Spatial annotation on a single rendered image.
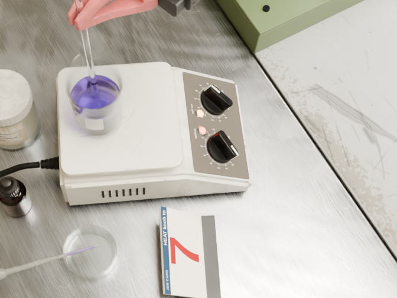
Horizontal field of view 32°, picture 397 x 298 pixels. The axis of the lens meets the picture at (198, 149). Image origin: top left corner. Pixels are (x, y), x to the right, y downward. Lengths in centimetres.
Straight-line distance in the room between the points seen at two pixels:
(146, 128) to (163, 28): 20
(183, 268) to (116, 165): 13
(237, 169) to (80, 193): 17
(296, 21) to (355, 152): 17
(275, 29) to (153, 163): 24
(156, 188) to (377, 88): 31
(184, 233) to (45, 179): 17
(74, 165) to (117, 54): 20
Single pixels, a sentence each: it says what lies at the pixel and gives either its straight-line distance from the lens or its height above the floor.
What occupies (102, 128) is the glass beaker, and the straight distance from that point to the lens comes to 67.
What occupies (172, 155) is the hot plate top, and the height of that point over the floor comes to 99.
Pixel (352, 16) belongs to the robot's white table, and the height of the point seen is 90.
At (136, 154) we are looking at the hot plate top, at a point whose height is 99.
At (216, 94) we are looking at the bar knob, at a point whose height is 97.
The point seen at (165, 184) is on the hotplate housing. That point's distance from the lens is 71.
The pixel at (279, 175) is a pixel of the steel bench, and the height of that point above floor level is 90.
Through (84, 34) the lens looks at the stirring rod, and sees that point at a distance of 59.
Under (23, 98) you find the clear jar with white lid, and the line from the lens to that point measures 73.
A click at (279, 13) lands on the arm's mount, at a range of 83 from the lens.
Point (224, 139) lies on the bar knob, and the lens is 72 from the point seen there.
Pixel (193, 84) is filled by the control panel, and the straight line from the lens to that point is 75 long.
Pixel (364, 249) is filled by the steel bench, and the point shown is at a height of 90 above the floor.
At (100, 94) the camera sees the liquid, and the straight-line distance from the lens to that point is 67.
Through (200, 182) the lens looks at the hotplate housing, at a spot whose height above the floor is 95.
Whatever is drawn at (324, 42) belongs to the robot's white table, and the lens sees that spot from 88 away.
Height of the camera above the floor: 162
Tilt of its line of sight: 66 degrees down
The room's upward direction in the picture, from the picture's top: 11 degrees clockwise
